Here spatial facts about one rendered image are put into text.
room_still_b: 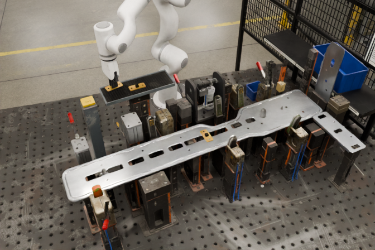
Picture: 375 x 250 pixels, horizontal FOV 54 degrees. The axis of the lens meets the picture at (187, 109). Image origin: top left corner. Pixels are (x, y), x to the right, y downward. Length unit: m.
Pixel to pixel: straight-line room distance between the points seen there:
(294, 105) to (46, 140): 1.48
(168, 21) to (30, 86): 2.39
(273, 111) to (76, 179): 1.06
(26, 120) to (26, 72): 1.80
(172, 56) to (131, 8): 0.48
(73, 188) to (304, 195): 1.17
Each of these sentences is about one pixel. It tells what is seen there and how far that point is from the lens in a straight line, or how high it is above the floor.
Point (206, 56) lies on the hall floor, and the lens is 4.23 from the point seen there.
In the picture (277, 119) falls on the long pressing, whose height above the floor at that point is 1.00.
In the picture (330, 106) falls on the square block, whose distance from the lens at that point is 2.13.
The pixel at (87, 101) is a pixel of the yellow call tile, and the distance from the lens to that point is 1.86.
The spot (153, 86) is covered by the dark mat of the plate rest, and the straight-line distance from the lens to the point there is 1.90.
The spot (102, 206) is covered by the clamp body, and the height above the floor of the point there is 1.06.
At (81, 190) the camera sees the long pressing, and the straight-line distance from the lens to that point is 1.70.
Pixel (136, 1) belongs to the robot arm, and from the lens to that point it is 1.73.
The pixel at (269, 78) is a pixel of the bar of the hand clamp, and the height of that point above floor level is 1.11.
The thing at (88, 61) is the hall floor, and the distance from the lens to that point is 4.29.
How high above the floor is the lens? 2.32
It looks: 42 degrees down
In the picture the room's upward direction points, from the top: straight up
